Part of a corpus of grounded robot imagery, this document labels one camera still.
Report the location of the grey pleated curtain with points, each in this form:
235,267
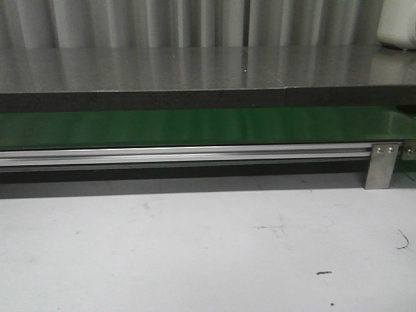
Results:
71,24

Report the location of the grey right conveyor end plate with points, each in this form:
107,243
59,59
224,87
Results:
409,150

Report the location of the right steel support bracket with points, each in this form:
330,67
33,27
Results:
381,166

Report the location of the aluminium conveyor frame rail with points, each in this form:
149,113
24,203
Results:
68,159

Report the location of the green conveyor belt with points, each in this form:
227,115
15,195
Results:
202,127

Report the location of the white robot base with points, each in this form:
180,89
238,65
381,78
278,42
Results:
396,25

